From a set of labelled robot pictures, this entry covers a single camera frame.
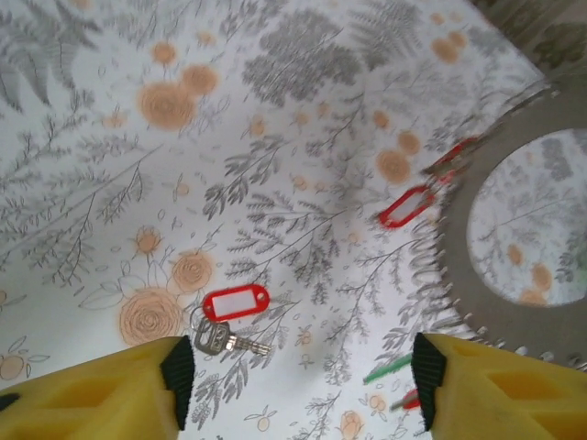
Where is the silver door key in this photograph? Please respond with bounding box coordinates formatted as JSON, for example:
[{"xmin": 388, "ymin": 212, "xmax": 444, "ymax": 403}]
[{"xmin": 192, "ymin": 319, "xmax": 272, "ymax": 357}]

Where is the thin silver key ring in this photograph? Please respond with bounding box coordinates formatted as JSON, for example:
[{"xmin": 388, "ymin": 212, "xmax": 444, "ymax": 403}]
[{"xmin": 188, "ymin": 304, "xmax": 216, "ymax": 334}]

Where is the serrated metal ring disc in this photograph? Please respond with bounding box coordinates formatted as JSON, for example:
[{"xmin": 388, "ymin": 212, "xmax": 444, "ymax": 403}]
[{"xmin": 412, "ymin": 75, "xmax": 587, "ymax": 372}]

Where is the green plastic key tag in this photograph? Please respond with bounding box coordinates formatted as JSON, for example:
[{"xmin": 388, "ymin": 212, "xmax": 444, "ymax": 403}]
[{"xmin": 361, "ymin": 353, "xmax": 414, "ymax": 385}]

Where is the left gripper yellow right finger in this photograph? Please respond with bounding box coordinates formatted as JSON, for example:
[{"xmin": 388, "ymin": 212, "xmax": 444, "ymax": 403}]
[{"xmin": 411, "ymin": 332, "xmax": 587, "ymax": 440}]

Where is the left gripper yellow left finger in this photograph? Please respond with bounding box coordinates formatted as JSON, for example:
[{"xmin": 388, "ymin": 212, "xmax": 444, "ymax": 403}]
[{"xmin": 0, "ymin": 334, "xmax": 196, "ymax": 440}]

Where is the small red green object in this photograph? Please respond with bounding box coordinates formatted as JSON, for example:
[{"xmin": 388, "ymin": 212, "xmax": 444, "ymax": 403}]
[{"xmin": 389, "ymin": 388, "xmax": 422, "ymax": 412}]

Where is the red plastic key tag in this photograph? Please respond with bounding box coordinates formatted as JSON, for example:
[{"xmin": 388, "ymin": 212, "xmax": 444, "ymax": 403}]
[
  {"xmin": 421, "ymin": 136, "xmax": 482, "ymax": 185},
  {"xmin": 378, "ymin": 185, "xmax": 437, "ymax": 230},
  {"xmin": 201, "ymin": 283, "xmax": 270, "ymax": 322}
]

